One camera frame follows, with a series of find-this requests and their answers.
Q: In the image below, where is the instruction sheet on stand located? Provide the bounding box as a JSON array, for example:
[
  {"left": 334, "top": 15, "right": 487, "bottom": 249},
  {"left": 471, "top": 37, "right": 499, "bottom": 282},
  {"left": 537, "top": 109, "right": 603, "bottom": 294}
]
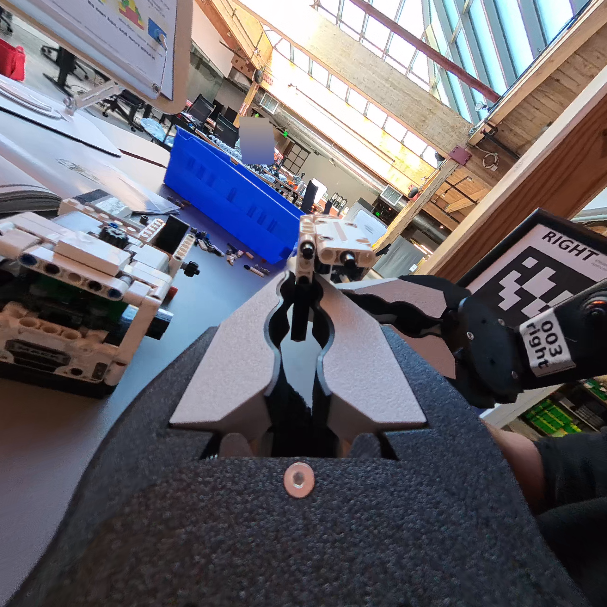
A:
[{"left": 0, "top": 0, "right": 194, "bottom": 115}]

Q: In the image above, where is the printed instruction sheet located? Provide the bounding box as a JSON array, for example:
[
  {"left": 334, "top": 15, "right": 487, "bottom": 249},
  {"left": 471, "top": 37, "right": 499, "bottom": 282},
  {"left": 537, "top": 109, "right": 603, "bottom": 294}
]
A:
[{"left": 28, "top": 0, "right": 179, "bottom": 98}]

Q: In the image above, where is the shelf of green boxes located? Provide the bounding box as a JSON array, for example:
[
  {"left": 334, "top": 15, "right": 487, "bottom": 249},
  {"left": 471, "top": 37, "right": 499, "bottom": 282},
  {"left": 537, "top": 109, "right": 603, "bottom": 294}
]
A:
[{"left": 521, "top": 378, "right": 607, "bottom": 438}]

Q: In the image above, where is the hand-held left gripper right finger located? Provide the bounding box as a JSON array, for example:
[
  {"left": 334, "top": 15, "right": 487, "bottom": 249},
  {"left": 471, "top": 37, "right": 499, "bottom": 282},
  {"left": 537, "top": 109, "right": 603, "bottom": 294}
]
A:
[{"left": 310, "top": 275, "right": 428, "bottom": 446}]

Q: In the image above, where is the white green lego truck model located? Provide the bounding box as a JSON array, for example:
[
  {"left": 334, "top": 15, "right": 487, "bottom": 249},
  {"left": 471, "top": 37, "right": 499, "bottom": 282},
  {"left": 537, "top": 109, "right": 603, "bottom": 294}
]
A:
[{"left": 0, "top": 198, "right": 174, "bottom": 400}]

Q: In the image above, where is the person's right hand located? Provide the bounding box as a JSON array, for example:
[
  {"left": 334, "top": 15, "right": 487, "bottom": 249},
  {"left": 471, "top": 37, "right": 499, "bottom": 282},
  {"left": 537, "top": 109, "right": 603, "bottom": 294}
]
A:
[{"left": 481, "top": 420, "right": 547, "bottom": 516}]

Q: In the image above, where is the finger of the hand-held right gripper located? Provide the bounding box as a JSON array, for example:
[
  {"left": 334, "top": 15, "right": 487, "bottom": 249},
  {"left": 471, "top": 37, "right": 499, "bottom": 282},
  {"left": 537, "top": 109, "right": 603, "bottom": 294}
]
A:
[
  {"left": 338, "top": 276, "right": 471, "bottom": 334},
  {"left": 378, "top": 310, "right": 460, "bottom": 381}
]

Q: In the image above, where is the blue plastic bin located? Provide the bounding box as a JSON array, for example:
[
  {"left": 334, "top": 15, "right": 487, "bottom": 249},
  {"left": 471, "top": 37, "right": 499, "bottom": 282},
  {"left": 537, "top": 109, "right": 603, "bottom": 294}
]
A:
[{"left": 163, "top": 126, "right": 304, "bottom": 265}]

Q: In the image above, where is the person's right forearm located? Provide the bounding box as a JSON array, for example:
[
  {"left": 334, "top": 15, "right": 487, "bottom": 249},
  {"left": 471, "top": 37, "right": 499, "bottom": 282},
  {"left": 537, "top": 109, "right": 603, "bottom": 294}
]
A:
[{"left": 532, "top": 429, "right": 607, "bottom": 607}]

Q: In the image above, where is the black lego frame assembly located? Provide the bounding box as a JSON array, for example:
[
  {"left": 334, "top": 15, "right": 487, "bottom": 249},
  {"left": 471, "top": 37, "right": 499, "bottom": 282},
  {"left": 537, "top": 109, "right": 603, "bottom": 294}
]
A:
[{"left": 155, "top": 215, "right": 190, "bottom": 255}]

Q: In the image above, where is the pile of small lego pieces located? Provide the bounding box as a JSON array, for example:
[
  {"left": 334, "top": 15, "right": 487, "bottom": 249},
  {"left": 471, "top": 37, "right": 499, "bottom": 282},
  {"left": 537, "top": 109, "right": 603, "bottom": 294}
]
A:
[{"left": 190, "top": 228, "right": 272, "bottom": 277}]

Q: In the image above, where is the round clear stand base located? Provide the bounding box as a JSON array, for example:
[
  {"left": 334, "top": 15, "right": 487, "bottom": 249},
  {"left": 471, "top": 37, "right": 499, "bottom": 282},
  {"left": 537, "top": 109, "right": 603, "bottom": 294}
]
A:
[{"left": 0, "top": 76, "right": 62, "bottom": 119}]

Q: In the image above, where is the black office chair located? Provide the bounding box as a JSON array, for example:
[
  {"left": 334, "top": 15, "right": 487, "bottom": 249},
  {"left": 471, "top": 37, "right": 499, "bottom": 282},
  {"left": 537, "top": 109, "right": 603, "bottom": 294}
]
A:
[
  {"left": 40, "top": 45, "right": 89, "bottom": 96},
  {"left": 187, "top": 93, "right": 216, "bottom": 130}
]

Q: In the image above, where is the white black lego subassembly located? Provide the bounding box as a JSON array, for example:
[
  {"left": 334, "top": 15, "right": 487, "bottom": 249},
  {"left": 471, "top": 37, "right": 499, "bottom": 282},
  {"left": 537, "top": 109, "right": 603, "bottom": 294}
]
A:
[{"left": 289, "top": 213, "right": 377, "bottom": 342}]

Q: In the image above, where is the red bag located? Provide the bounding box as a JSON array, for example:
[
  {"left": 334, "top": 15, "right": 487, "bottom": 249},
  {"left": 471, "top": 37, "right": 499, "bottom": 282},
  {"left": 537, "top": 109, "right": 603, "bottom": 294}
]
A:
[{"left": 0, "top": 38, "right": 26, "bottom": 82}]

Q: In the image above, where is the open lego instruction booklet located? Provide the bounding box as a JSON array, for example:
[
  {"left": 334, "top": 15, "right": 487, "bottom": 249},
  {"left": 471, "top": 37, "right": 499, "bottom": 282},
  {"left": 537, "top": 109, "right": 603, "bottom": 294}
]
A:
[{"left": 0, "top": 156, "right": 182, "bottom": 219}]

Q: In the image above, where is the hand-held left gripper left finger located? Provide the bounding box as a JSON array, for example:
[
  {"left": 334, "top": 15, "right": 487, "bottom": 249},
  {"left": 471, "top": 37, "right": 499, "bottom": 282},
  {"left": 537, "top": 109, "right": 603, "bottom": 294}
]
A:
[{"left": 169, "top": 272, "right": 296, "bottom": 440}]

